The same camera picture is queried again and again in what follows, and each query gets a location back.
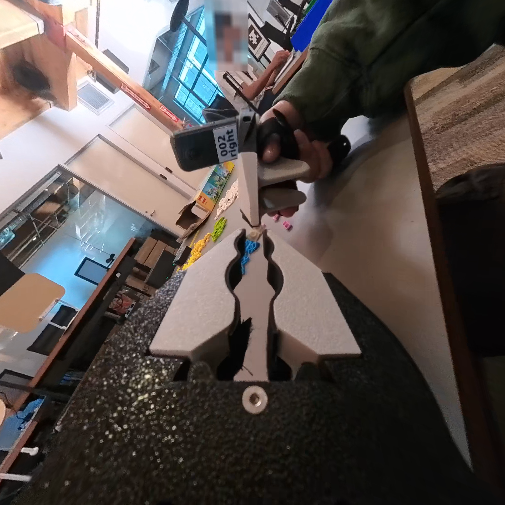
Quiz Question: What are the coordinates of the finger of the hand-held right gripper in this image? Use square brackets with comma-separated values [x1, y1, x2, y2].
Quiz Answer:
[238, 151, 262, 228]

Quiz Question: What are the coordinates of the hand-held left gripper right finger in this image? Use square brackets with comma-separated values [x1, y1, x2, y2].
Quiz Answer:
[262, 232, 361, 380]

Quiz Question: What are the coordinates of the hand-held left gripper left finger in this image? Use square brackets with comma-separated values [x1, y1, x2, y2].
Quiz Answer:
[149, 229, 247, 373]

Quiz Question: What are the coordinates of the person's right forearm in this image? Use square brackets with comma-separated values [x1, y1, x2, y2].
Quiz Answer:
[272, 0, 505, 140]

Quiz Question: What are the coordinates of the pile of white lego pieces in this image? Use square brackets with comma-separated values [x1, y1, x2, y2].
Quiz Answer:
[214, 179, 240, 220]

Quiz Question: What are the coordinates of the colourful lego box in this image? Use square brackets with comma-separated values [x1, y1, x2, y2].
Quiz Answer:
[175, 161, 236, 238]

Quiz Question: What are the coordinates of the pile of yellow lego pieces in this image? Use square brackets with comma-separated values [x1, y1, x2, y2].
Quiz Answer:
[181, 232, 212, 271]

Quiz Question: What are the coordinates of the pile of blue lego pieces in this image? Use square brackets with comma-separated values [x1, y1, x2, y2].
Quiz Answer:
[239, 236, 262, 275]

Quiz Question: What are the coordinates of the person's right hand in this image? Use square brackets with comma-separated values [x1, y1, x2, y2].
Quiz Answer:
[258, 100, 334, 219]

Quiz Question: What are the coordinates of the stack of cardboard boxes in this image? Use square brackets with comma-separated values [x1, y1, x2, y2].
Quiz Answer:
[132, 236, 179, 297]

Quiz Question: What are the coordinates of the large window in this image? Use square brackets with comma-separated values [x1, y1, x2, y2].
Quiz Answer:
[143, 7, 227, 125]

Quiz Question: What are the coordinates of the wooden ceiling beam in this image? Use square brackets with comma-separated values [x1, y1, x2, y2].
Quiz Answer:
[0, 0, 186, 131]

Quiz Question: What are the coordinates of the long wooden desk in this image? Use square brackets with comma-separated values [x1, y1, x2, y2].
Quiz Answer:
[22, 237, 137, 397]

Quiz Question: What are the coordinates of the air vent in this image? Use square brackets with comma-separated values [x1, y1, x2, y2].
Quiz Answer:
[77, 80, 115, 116]

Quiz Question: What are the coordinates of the black and white marker sign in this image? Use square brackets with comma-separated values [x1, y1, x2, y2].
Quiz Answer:
[248, 13, 271, 60]

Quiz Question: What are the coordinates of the beige board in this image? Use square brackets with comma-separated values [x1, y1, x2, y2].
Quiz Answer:
[0, 273, 66, 334]

